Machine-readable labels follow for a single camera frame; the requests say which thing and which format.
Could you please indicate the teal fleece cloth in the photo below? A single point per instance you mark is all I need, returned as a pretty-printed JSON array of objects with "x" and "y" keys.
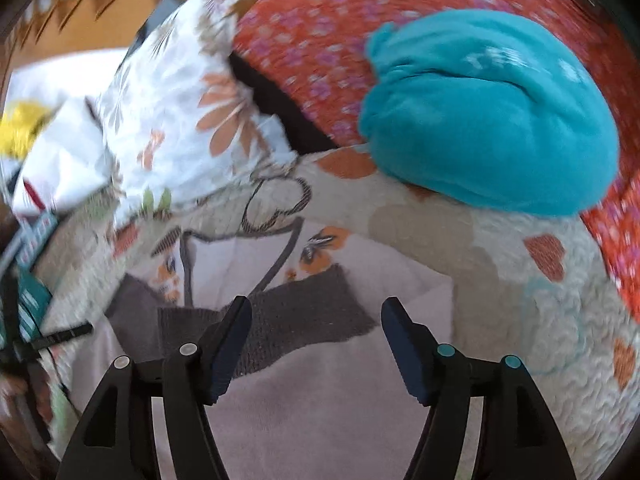
[{"x": 492, "y": 115}]

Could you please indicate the red floral blanket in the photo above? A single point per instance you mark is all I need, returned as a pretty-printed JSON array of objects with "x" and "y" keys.
[{"x": 320, "y": 45}]

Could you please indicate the pink and grey sweater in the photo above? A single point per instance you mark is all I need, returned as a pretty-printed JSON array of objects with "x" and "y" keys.
[{"x": 320, "y": 400}]

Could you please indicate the white cloth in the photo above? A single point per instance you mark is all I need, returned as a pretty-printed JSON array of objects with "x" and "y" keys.
[{"x": 60, "y": 160}]

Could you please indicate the white floral pillow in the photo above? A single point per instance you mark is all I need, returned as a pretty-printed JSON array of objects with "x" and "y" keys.
[{"x": 185, "y": 110}]

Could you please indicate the cream heart-print quilt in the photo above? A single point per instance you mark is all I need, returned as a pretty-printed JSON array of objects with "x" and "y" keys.
[{"x": 520, "y": 290}]

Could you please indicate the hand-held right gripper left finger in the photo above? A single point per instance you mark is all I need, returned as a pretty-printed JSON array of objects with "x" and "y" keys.
[{"x": 231, "y": 346}]

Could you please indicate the yellow cloth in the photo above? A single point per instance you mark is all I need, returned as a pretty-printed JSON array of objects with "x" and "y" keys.
[{"x": 20, "y": 127}]

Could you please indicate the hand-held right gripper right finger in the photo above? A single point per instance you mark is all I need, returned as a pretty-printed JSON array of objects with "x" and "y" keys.
[{"x": 406, "y": 346}]

